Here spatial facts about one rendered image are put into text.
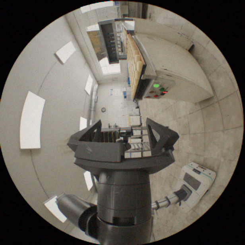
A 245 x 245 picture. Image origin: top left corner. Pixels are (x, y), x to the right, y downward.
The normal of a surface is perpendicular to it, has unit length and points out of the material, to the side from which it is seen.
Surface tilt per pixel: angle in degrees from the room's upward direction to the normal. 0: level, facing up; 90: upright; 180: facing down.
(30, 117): 180
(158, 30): 90
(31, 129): 180
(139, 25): 90
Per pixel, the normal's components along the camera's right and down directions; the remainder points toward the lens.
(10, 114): 1.00, -0.04
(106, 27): 0.04, 1.00
